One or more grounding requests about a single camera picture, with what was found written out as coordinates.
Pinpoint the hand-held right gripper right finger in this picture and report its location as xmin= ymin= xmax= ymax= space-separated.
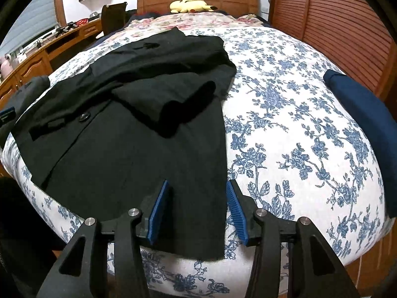
xmin=226 ymin=181 xmax=362 ymax=298

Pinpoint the navy blue folded cloth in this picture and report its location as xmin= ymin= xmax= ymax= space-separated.
xmin=323 ymin=69 xmax=397 ymax=219

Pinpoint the black buttoned coat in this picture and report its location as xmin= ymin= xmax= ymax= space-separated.
xmin=4 ymin=26 xmax=238 ymax=260

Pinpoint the person's dark clothing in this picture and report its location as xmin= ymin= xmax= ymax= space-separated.
xmin=0 ymin=177 xmax=67 ymax=298

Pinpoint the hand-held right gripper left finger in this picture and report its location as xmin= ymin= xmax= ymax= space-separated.
xmin=37 ymin=180 xmax=169 ymax=298

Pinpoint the dark wooden chair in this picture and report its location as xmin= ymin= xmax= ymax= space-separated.
xmin=101 ymin=1 xmax=128 ymax=36

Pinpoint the pink thermos jug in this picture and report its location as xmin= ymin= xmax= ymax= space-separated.
xmin=0 ymin=53 xmax=14 ymax=76

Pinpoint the grey window blind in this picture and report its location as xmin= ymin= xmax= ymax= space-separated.
xmin=0 ymin=0 xmax=58 ymax=53

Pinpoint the wooden window frame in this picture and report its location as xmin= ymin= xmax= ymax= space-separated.
xmin=53 ymin=0 xmax=67 ymax=28

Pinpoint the pink floral blanket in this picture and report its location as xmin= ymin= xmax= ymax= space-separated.
xmin=124 ymin=12 xmax=249 ymax=35

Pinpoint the blue floral bedsheet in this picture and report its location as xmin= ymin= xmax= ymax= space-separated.
xmin=0 ymin=26 xmax=393 ymax=298

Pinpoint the yellow plush toy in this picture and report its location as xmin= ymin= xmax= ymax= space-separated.
xmin=169 ymin=0 xmax=218 ymax=14

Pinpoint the black stand device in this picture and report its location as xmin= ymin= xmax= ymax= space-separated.
xmin=56 ymin=22 xmax=76 ymax=35

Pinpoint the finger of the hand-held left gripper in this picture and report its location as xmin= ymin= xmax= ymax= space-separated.
xmin=0 ymin=106 xmax=16 ymax=125

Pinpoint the wooden louvered wardrobe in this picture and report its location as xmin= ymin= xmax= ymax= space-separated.
xmin=268 ymin=0 xmax=397 ymax=100

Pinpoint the wooden desk with cabinets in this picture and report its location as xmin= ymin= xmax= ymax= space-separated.
xmin=0 ymin=17 xmax=104 ymax=100

